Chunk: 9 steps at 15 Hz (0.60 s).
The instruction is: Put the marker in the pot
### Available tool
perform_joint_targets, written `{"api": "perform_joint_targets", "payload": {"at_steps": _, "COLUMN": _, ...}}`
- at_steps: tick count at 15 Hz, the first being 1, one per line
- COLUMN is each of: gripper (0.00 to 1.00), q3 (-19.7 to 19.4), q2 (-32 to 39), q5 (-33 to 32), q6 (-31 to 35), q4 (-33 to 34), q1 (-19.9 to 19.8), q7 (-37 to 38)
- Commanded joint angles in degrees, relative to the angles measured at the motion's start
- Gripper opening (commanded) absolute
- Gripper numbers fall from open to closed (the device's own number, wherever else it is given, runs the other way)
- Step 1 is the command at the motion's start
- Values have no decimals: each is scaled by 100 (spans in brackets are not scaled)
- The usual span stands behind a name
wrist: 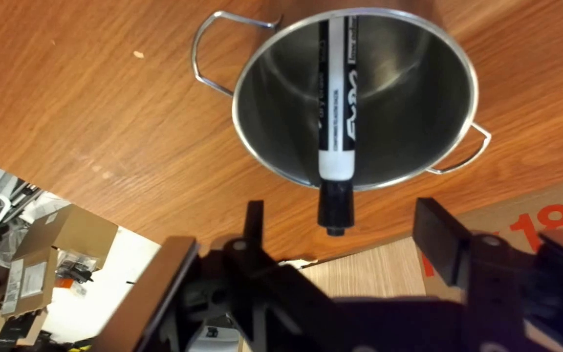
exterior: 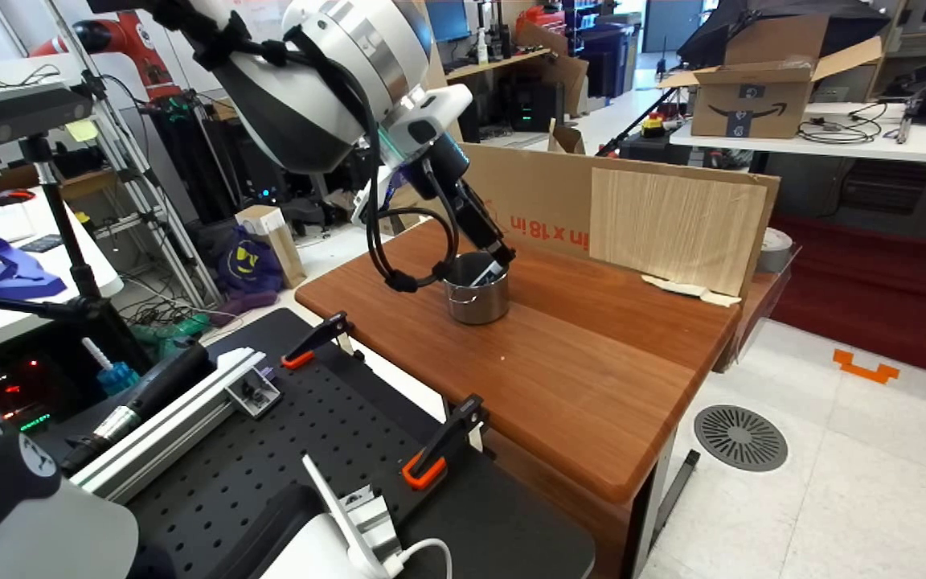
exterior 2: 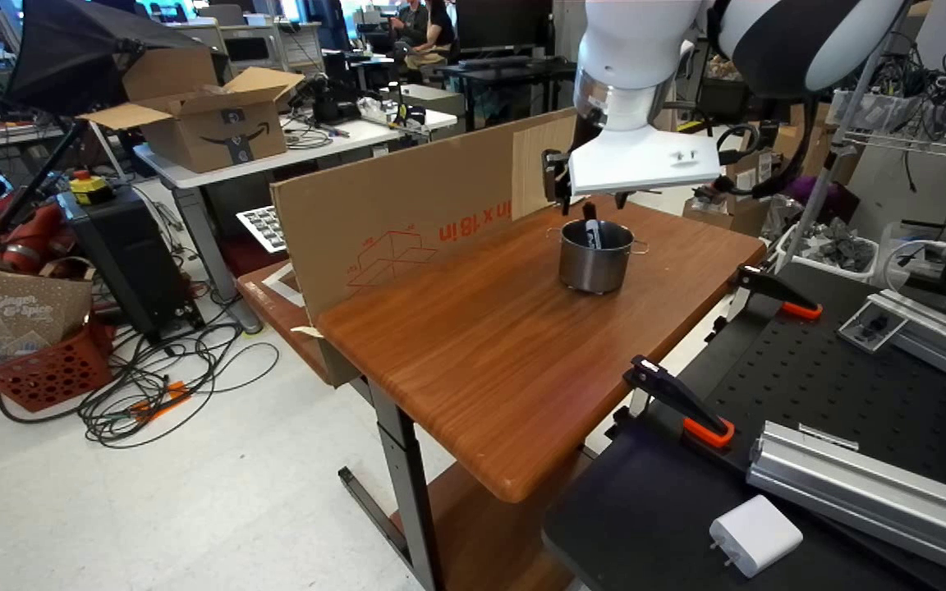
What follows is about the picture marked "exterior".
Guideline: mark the white and black marker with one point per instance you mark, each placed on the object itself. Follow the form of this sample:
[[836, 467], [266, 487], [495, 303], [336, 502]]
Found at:
[[487, 273]]

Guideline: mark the purple bag with yellow face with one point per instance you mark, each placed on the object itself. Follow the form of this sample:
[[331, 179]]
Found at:
[[246, 261]]

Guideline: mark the black photo umbrella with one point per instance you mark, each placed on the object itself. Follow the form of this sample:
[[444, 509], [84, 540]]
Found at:
[[720, 28]]

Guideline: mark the purple cloth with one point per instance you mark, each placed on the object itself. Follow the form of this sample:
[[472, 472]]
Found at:
[[5, 273]]

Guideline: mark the red emergency stop button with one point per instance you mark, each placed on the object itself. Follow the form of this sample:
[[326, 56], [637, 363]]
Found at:
[[653, 125]]

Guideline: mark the monitor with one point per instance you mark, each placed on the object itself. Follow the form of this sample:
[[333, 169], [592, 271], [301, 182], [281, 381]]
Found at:
[[448, 19]]

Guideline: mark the black and orange clamp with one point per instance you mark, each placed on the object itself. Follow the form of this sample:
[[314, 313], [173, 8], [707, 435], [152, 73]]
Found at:
[[439, 450], [314, 342]]

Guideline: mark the strip of beige tape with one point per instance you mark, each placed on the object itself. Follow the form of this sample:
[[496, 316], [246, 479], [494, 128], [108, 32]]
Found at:
[[692, 289]]

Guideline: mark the white round table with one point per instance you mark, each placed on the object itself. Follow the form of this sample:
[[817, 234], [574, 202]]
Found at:
[[29, 225]]

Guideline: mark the camera on tripod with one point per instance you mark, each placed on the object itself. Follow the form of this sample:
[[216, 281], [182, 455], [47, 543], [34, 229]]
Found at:
[[21, 112]]

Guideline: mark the black and silver hand tool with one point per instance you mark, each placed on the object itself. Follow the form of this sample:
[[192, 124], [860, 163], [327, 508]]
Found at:
[[157, 390]]

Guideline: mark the open cardboard box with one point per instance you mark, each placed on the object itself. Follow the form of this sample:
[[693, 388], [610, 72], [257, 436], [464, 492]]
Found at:
[[752, 100]]

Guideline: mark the aluminium extrusion rail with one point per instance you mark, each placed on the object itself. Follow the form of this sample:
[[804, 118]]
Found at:
[[182, 418]]

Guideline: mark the brown paper bag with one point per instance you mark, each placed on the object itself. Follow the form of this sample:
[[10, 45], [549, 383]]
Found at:
[[274, 237]]

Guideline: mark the red robot arm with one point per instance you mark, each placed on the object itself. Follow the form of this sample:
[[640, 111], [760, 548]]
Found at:
[[129, 44]]

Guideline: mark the cardboard sheet barrier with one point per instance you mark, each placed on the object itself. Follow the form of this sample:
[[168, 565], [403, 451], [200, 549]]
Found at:
[[543, 193]]

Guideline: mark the light wood pattern panel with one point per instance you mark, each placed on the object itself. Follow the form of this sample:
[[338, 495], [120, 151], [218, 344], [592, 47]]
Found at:
[[676, 229]]

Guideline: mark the small cardboard box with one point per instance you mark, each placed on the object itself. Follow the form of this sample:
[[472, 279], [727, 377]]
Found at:
[[566, 138]]

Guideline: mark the blue bin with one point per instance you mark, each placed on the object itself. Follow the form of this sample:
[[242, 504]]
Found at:
[[608, 56]]

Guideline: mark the grey tape roll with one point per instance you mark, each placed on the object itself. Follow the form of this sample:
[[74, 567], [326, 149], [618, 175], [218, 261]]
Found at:
[[774, 251]]

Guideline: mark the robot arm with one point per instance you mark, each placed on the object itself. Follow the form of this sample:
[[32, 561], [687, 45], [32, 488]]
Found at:
[[334, 72]]

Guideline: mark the computer with red lights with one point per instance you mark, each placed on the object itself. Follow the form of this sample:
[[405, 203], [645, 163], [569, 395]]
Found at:
[[13, 394]]

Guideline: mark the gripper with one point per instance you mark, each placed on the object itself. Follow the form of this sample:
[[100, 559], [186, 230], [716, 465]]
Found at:
[[451, 173]]

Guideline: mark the white spray bottle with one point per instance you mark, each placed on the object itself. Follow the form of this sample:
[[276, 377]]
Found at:
[[482, 48]]

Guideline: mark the round floor drain grate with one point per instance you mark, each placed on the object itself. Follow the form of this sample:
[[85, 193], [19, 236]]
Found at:
[[740, 438]]

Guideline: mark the small steel pot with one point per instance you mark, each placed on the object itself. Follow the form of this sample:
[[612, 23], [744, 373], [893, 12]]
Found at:
[[477, 304]]

